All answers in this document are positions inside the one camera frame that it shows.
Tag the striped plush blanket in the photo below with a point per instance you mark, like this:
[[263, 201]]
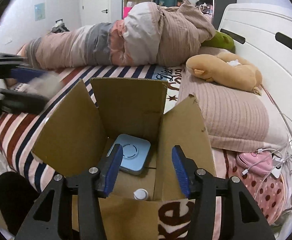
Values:
[[18, 133]]

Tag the beige ribbed pillow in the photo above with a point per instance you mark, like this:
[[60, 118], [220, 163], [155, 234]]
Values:
[[236, 120]]

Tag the tan plush dog toy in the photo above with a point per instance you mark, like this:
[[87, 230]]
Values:
[[227, 69]]

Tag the white contact lens case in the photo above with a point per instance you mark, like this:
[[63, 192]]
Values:
[[47, 85]]

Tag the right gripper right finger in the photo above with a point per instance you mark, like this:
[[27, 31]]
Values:
[[241, 217]]

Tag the rolled beige grey quilt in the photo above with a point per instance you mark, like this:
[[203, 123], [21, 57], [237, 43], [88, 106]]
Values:
[[150, 34]]

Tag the brown cardboard box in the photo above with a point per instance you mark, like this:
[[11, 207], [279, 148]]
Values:
[[147, 202]]

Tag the white headboard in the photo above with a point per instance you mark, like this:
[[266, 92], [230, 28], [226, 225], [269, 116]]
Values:
[[267, 31]]

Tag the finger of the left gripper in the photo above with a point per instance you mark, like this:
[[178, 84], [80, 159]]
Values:
[[16, 67], [15, 102]]

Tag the green plush toy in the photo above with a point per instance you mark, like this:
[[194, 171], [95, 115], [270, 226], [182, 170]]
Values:
[[222, 41]]

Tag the pink pouch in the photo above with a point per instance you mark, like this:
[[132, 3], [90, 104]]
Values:
[[259, 163]]

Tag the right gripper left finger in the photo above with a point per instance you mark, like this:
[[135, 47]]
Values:
[[68, 208]]

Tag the polka dot bedsheet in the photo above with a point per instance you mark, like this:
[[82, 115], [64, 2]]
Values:
[[270, 193]]

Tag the blue square box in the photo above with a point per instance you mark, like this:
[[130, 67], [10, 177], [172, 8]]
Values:
[[135, 153]]

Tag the white door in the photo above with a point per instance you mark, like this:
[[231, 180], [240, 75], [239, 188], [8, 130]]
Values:
[[94, 12]]

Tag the white rounded bottle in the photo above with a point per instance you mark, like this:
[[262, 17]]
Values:
[[141, 194]]

